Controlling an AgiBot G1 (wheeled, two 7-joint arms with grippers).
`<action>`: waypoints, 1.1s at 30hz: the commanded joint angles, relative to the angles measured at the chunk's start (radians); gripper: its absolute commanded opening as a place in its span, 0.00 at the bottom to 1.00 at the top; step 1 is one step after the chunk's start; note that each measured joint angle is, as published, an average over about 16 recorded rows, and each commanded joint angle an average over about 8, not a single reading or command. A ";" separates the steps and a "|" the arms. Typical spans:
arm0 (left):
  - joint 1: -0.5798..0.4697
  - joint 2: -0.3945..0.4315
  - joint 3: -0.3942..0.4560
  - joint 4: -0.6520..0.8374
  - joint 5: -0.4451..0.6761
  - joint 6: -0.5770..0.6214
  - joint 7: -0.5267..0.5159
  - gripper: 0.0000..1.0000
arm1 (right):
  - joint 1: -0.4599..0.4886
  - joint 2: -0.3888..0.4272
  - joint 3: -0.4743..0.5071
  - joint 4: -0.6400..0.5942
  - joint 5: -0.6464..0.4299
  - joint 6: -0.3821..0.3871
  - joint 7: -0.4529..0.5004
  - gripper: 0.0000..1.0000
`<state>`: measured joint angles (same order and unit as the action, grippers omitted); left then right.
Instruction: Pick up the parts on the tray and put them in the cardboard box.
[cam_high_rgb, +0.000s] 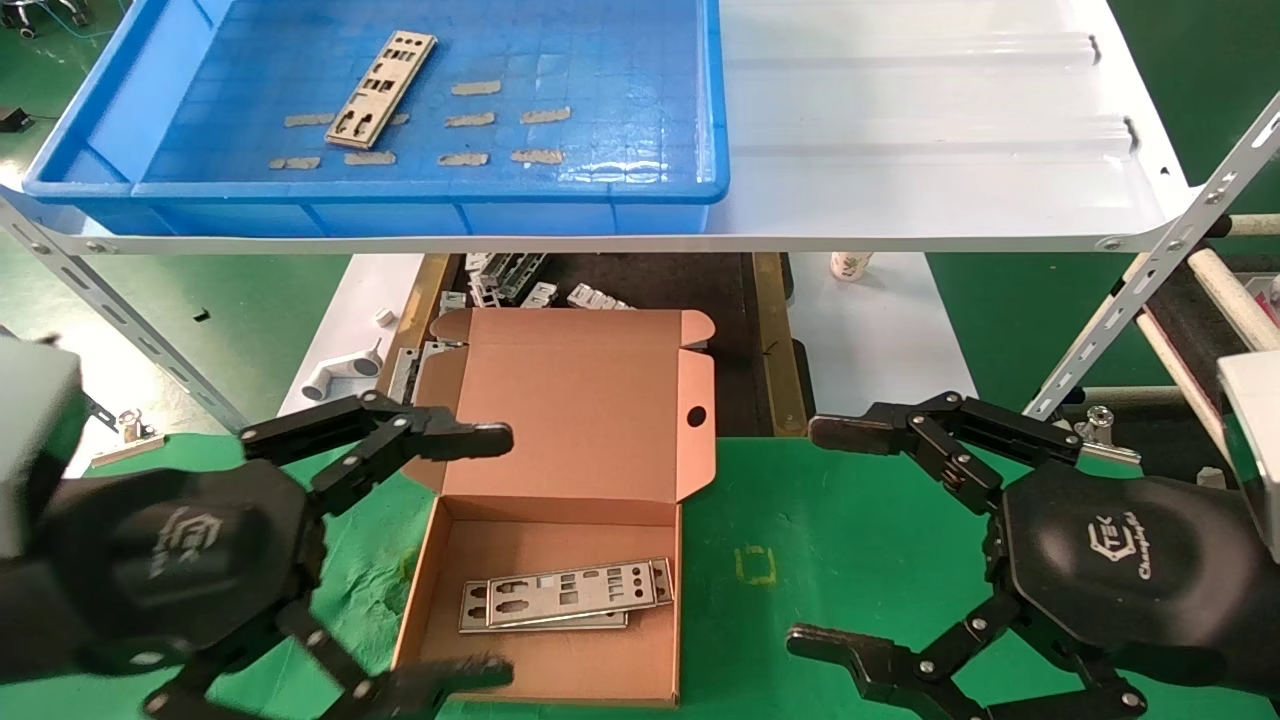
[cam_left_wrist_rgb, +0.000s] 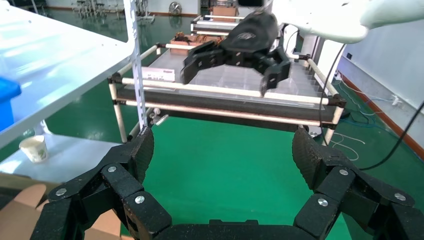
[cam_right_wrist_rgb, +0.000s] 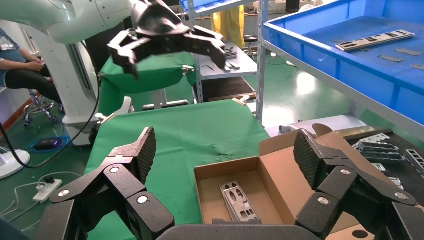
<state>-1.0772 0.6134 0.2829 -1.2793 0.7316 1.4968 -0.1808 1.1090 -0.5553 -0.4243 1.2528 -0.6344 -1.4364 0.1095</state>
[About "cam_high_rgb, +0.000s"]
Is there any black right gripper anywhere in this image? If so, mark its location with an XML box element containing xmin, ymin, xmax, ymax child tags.
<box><xmin>785</xmin><ymin>391</ymin><xmax>1236</xmax><ymax>720</ymax></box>

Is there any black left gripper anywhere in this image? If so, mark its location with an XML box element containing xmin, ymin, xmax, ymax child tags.
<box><xmin>40</xmin><ymin>463</ymin><xmax>328</xmax><ymax>673</ymax></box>

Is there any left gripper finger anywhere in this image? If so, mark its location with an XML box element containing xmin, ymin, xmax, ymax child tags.
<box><xmin>238</xmin><ymin>390</ymin><xmax>515</xmax><ymax>518</ymax></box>
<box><xmin>140</xmin><ymin>598</ymin><xmax>517</xmax><ymax>720</ymax></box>

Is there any brown cardboard box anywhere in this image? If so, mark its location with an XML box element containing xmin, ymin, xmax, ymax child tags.
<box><xmin>392</xmin><ymin>307</ymin><xmax>717</xmax><ymax>708</ymax></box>

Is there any black tray with wooden rim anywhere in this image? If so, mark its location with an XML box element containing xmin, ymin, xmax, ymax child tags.
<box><xmin>378</xmin><ymin>252</ymin><xmax>811</xmax><ymax>439</ymax></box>

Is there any blue plastic tray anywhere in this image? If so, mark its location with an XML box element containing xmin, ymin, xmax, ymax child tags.
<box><xmin>22</xmin><ymin>0</ymin><xmax>729</xmax><ymax>238</ymax></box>

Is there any green cloth mat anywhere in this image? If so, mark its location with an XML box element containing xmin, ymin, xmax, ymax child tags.
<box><xmin>0</xmin><ymin>432</ymin><xmax>1280</xmax><ymax>720</ymax></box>

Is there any silver metal binder clip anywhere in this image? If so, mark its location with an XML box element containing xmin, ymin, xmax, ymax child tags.
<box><xmin>88</xmin><ymin>408</ymin><xmax>167</xmax><ymax>468</ymax></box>
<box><xmin>1072</xmin><ymin>404</ymin><xmax>1143</xmax><ymax>467</ymax></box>

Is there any white plastic pipe fitting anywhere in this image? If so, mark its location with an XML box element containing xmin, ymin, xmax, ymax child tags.
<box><xmin>300</xmin><ymin>338</ymin><xmax>386</xmax><ymax>403</ymax></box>

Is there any grey slotted angle bar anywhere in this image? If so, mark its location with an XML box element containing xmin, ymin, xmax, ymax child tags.
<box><xmin>0</xmin><ymin>190</ymin><xmax>251</xmax><ymax>434</ymax></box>
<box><xmin>1025</xmin><ymin>90</ymin><xmax>1280</xmax><ymax>421</ymax></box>

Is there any black rack panel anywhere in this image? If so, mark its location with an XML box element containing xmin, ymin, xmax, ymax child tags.
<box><xmin>1140</xmin><ymin>255</ymin><xmax>1280</xmax><ymax>486</ymax></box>

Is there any white metal shelf board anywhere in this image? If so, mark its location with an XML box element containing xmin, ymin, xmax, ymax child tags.
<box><xmin>0</xmin><ymin>0</ymin><xmax>1201</xmax><ymax>254</ymax></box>

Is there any wheeled chair base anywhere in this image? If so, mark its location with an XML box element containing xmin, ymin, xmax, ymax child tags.
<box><xmin>0</xmin><ymin>0</ymin><xmax>93</xmax><ymax>39</ymax></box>

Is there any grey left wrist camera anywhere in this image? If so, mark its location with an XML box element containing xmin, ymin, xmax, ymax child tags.
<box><xmin>0</xmin><ymin>338</ymin><xmax>88</xmax><ymax>561</ymax></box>

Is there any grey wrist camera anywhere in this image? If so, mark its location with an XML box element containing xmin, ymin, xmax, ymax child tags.
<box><xmin>1217</xmin><ymin>348</ymin><xmax>1280</xmax><ymax>563</ymax></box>
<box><xmin>0</xmin><ymin>338</ymin><xmax>88</xmax><ymax>561</ymax></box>

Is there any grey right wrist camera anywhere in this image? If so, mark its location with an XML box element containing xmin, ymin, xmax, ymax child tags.
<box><xmin>1217</xmin><ymin>348</ymin><xmax>1280</xmax><ymax>563</ymax></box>

